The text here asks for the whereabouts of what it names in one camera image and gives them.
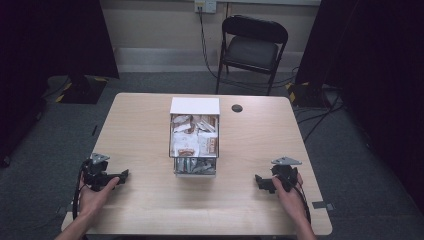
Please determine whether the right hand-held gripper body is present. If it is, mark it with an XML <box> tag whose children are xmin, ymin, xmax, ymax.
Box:
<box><xmin>270</xmin><ymin>156</ymin><xmax>303</xmax><ymax>193</ymax></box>

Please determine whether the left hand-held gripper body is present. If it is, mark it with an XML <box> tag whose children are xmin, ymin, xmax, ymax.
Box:
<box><xmin>81</xmin><ymin>152</ymin><xmax>118</xmax><ymax>193</ymax></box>

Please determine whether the person's left hand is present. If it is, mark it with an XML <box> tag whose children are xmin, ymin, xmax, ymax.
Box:
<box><xmin>78</xmin><ymin>176</ymin><xmax>121</xmax><ymax>218</ymax></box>

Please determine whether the person's right hand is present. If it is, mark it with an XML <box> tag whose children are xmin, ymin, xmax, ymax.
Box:
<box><xmin>271</xmin><ymin>172</ymin><xmax>306</xmax><ymax>223</ymax></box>

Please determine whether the grey tape strip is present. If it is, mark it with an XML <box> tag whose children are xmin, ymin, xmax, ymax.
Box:
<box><xmin>311</xmin><ymin>201</ymin><xmax>335</xmax><ymax>211</ymax></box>

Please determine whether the large clear open drawer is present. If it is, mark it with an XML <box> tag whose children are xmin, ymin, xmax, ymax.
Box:
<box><xmin>168</xmin><ymin>113</ymin><xmax>221</xmax><ymax>159</ymax></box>

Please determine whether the small clear open drawer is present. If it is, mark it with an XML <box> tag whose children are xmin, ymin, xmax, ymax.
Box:
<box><xmin>173</xmin><ymin>156</ymin><xmax>218</xmax><ymax>178</ymax></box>

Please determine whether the pile of silver packets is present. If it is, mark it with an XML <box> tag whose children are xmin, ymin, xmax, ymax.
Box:
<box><xmin>175</xmin><ymin>157</ymin><xmax>216</xmax><ymax>175</ymax></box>

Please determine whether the pile of white brown packets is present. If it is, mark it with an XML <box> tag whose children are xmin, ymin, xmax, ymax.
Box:
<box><xmin>170</xmin><ymin>114</ymin><xmax>219</xmax><ymax>157</ymax></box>

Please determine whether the black stand base striped tape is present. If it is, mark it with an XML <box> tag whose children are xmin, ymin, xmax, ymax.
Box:
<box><xmin>284</xmin><ymin>80</ymin><xmax>331</xmax><ymax>108</ymax></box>
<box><xmin>54</xmin><ymin>74</ymin><xmax>109</xmax><ymax>105</ymax></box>

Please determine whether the white drawer cabinet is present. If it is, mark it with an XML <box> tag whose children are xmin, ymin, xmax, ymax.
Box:
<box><xmin>168</xmin><ymin>96</ymin><xmax>221</xmax><ymax>178</ymax></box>

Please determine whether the black folding chair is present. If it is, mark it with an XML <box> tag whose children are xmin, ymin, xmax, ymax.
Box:
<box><xmin>215</xmin><ymin>14</ymin><xmax>290</xmax><ymax>96</ymax></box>

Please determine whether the black curtain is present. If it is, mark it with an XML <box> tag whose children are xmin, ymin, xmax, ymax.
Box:
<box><xmin>294</xmin><ymin>0</ymin><xmax>424</xmax><ymax>214</ymax></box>
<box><xmin>0</xmin><ymin>0</ymin><xmax>120</xmax><ymax>168</ymax></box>

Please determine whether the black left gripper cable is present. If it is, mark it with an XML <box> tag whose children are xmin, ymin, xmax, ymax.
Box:
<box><xmin>72</xmin><ymin>163</ymin><xmax>88</xmax><ymax>221</ymax></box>

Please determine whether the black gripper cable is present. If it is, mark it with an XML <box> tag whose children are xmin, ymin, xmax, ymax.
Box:
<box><xmin>283</xmin><ymin>176</ymin><xmax>313</xmax><ymax>225</ymax></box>
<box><xmin>72</xmin><ymin>163</ymin><xmax>88</xmax><ymax>221</ymax></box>

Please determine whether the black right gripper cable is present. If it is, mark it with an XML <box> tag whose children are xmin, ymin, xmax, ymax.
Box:
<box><xmin>283</xmin><ymin>176</ymin><xmax>313</xmax><ymax>225</ymax></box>

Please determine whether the black floor cable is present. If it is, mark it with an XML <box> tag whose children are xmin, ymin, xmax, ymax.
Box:
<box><xmin>293</xmin><ymin>89</ymin><xmax>345</xmax><ymax>144</ymax></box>

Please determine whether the white wall socket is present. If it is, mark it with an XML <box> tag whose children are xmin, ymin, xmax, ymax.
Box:
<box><xmin>194</xmin><ymin>0</ymin><xmax>218</xmax><ymax>15</ymax></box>

